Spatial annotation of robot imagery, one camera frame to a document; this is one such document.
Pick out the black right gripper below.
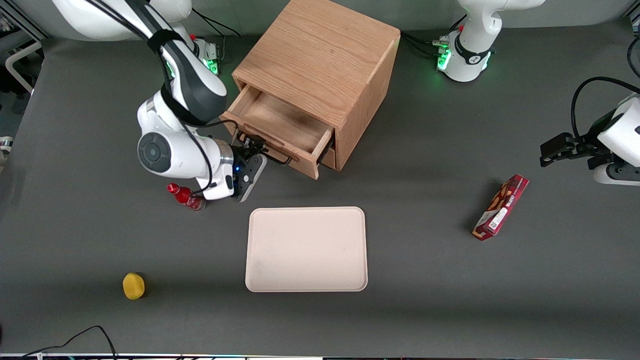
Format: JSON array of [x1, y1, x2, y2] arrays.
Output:
[[232, 133, 269, 174]]

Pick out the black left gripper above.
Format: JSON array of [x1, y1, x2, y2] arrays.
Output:
[[539, 112, 619, 170]]

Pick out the black metal drawer handle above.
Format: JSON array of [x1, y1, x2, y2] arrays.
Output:
[[236, 131, 294, 166]]

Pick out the wooden drawer cabinet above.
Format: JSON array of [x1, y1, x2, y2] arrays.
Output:
[[232, 0, 402, 172]]

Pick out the red snack box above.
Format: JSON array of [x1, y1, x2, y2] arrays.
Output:
[[472, 174, 530, 242]]

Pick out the red soda bottle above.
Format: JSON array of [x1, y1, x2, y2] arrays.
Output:
[[167, 183, 206, 212]]

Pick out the beige plastic tray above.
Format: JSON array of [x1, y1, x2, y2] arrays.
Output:
[[245, 206, 369, 293]]

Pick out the yellow lemon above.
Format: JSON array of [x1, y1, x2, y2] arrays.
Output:
[[122, 272, 146, 301]]

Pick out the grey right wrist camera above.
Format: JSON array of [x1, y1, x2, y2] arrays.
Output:
[[231, 154, 268, 203]]

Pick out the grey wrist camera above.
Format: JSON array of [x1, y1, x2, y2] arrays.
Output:
[[231, 154, 268, 203], [593, 162, 640, 187]]

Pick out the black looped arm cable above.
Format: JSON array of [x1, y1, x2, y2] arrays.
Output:
[[571, 76, 640, 142]]

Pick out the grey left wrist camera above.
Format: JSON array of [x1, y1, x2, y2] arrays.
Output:
[[593, 162, 640, 187]]

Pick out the black base cables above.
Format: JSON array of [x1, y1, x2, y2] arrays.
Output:
[[400, 15, 468, 60], [191, 10, 242, 63]]

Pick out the black cable on table edge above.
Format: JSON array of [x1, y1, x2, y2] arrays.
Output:
[[22, 325, 118, 359]]

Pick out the white metal frame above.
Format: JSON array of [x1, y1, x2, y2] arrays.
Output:
[[5, 41, 44, 96]]

